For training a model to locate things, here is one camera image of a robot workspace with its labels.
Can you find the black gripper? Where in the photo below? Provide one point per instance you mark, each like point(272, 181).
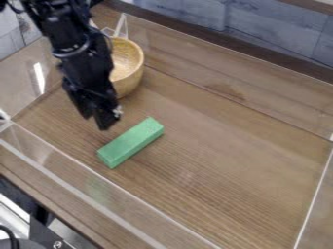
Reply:
point(86, 64)

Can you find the green rectangular block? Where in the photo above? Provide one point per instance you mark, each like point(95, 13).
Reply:
point(133, 141)

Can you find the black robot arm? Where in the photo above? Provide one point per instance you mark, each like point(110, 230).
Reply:
point(57, 17)

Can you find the wooden bowl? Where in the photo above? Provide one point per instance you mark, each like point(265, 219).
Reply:
point(129, 62)

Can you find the clear acrylic enclosure wall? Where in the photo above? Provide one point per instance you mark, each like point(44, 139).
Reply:
point(237, 177)

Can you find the black metal bracket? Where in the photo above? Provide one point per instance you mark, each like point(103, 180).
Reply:
point(50, 233)

